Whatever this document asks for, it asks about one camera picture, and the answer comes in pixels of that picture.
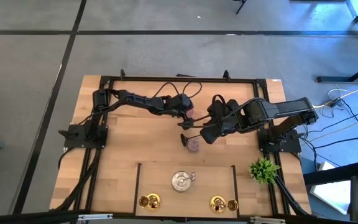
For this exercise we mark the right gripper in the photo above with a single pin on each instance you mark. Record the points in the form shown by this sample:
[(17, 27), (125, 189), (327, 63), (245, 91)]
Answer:
[(230, 119)]

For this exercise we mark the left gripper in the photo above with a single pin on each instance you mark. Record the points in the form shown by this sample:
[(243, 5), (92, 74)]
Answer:
[(179, 105)]

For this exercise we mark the purple-pink ball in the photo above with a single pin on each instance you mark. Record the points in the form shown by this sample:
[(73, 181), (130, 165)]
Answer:
[(193, 145)]

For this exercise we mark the silver candle holder with tag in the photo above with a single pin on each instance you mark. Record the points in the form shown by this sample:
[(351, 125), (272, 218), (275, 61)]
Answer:
[(181, 182)]

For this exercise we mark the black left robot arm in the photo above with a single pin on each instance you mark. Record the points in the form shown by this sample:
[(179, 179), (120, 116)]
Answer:
[(135, 101)]

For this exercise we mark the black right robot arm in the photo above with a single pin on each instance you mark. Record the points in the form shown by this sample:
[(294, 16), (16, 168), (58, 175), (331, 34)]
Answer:
[(287, 109)]

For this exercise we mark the pink ball near top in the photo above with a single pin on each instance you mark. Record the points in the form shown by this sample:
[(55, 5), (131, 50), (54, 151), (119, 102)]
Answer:
[(192, 113)]

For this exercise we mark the green artificial plant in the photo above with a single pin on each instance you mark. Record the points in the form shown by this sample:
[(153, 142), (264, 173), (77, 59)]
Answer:
[(263, 171)]

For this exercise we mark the black tripod leg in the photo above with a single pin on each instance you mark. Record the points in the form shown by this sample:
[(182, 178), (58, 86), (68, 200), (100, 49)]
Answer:
[(240, 7)]

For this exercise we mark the black desk foot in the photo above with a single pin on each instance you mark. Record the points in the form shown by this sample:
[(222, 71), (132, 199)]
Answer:
[(334, 174), (337, 79)]

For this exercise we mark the white board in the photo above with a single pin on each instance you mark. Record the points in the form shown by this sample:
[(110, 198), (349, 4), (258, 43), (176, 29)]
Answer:
[(331, 193)]

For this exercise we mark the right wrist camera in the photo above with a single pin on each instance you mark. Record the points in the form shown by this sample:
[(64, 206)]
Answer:
[(216, 109)]

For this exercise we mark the black frame clamp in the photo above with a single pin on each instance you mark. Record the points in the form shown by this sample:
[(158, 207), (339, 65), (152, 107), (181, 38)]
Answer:
[(122, 74), (227, 74)]

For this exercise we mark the black platform side frame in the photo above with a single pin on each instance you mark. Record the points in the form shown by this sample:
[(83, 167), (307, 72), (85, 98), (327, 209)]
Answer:
[(235, 189), (137, 186)]

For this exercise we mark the black aluminium table frame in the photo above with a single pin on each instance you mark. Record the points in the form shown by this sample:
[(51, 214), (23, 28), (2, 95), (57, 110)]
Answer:
[(141, 80)]

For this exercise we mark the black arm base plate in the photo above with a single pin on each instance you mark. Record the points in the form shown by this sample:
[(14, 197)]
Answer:
[(73, 138), (291, 146)]

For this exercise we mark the silver frame bracket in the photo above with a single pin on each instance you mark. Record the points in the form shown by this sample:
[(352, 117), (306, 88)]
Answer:
[(95, 216), (267, 221)]

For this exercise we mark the black frame beam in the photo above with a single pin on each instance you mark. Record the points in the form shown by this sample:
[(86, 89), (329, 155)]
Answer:
[(42, 216)]

